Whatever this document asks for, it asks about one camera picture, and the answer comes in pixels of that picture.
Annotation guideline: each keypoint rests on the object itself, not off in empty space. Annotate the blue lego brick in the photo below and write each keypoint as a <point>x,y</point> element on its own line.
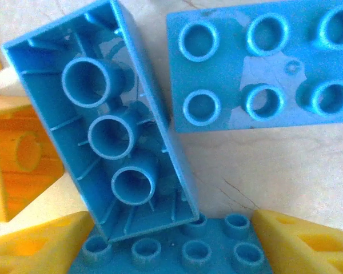
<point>171,257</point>
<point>83,82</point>
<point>231,71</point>

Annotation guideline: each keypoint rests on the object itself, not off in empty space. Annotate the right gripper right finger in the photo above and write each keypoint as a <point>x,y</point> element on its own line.
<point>308,248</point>

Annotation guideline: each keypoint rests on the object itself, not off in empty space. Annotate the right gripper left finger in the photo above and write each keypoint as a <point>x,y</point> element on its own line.
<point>31,251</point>

